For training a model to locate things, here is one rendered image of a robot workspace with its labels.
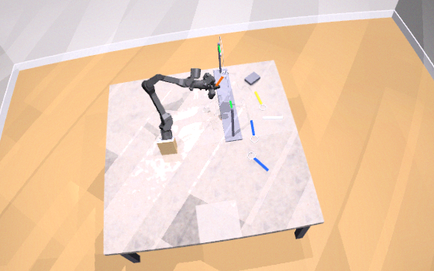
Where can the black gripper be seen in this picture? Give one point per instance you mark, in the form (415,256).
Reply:
(211,90)

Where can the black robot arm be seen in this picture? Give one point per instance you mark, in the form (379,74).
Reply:
(189,82)

